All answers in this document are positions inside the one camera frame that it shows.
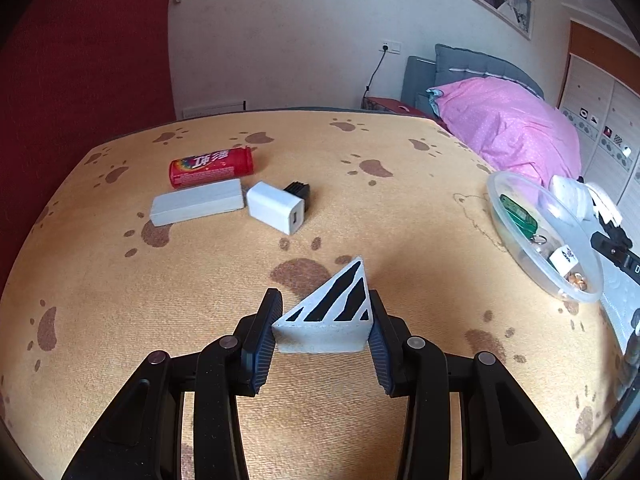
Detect red candy tube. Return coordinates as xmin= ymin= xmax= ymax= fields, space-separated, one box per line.
xmin=168 ymin=146 xmax=254 ymax=189

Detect pink dotted quilt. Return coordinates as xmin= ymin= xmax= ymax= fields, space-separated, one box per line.
xmin=427 ymin=78 xmax=583 ymax=188

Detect yellow paw print blanket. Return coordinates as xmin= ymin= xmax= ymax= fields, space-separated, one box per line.
xmin=0 ymin=108 xmax=631 ymax=480

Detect grey rectangular block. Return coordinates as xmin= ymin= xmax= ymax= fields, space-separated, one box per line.
xmin=150 ymin=178 xmax=246 ymax=227

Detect white sliding door wardrobe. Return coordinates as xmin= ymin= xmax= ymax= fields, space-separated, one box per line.
xmin=557 ymin=20 xmax=640 ymax=221

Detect white pillow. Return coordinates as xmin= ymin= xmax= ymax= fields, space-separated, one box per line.
xmin=549 ymin=175 xmax=598 ymax=221

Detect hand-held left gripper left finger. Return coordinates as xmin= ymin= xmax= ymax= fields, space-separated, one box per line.
xmin=62 ymin=288 xmax=285 ymax=480

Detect green key tag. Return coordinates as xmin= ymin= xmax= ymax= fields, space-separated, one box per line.
xmin=498 ymin=194 xmax=548 ymax=246

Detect red curtain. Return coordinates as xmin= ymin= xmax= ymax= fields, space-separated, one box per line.
xmin=0 ymin=0 xmax=176 ymax=286

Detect white wall charger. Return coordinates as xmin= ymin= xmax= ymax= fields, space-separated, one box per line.
xmin=246 ymin=181 xmax=306 ymax=236

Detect black striped wedge block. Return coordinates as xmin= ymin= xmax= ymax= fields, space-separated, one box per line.
xmin=271 ymin=256 xmax=376 ymax=355

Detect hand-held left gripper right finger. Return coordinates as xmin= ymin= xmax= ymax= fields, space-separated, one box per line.
xmin=367 ymin=290 xmax=583 ymax=480

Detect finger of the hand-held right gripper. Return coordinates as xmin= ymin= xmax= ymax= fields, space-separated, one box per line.
xmin=612 ymin=310 xmax=640 ymax=436
xmin=591 ymin=230 xmax=640 ymax=275

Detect white mahjong tile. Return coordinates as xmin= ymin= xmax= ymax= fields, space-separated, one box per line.
xmin=549 ymin=244 xmax=581 ymax=276

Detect black power cable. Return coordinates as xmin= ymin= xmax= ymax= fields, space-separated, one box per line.
xmin=361 ymin=49 xmax=388 ymax=109

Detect clear plastic bowl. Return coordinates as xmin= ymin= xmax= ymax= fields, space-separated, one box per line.
xmin=487 ymin=171 xmax=605 ymax=304

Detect grey padded headboard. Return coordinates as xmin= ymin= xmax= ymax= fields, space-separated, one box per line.
xmin=401 ymin=44 xmax=545 ymax=116

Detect black ribbed plastic cap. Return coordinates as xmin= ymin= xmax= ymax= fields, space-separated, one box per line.
xmin=283 ymin=181 xmax=312 ymax=211

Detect white gloves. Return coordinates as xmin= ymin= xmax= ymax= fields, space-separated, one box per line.
xmin=585 ymin=182 xmax=623 ymax=226

